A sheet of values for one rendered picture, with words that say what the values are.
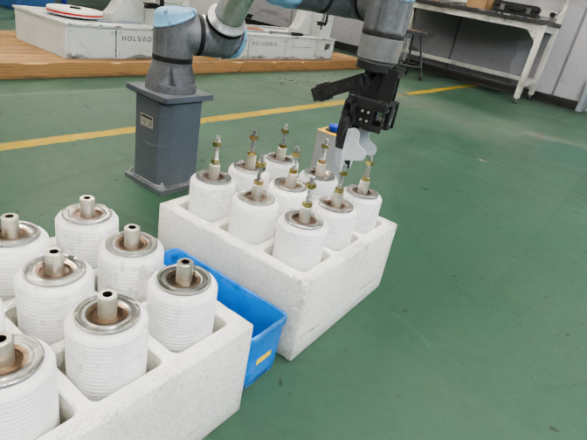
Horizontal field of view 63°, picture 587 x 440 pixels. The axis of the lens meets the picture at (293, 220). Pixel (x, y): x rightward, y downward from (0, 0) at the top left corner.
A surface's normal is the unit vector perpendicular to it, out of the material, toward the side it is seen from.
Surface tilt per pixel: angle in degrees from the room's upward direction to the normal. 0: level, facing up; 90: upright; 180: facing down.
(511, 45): 90
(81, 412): 0
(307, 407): 0
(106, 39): 90
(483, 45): 90
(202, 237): 90
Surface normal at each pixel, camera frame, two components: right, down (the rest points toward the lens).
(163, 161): 0.13, 0.46
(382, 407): 0.17, -0.88
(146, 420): 0.78, 0.39
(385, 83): -0.51, 0.30
